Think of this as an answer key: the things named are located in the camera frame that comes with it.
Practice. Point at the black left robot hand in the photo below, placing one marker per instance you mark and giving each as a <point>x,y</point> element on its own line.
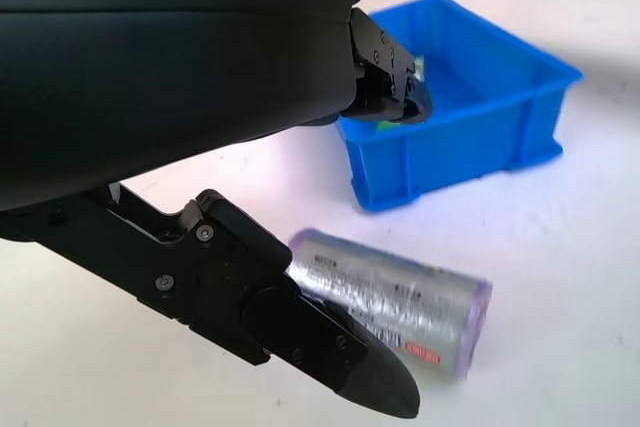
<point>150,72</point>

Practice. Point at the green toothpaste box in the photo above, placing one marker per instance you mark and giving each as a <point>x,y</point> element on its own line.
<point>419,67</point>

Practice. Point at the purple garbage bag roll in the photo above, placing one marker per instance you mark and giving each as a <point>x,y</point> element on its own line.
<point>390,302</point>

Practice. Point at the blue plastic tray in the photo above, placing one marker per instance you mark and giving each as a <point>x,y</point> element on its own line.
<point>475,137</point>

